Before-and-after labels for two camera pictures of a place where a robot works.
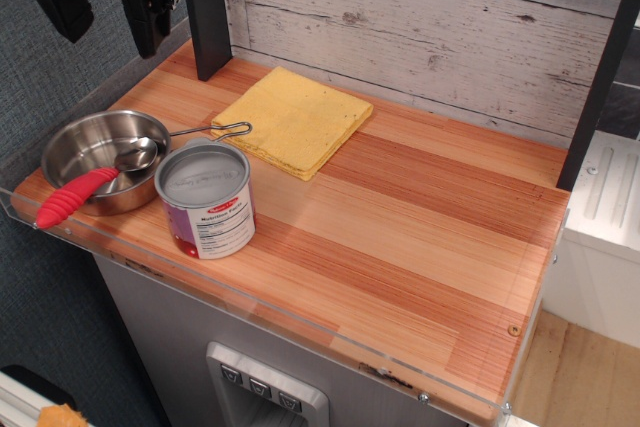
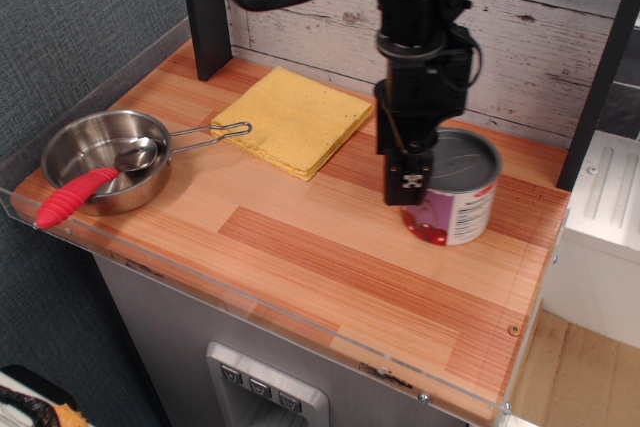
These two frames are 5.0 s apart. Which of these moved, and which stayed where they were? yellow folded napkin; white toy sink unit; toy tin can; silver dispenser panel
Moved: toy tin can
Stayed: yellow folded napkin; silver dispenser panel; white toy sink unit
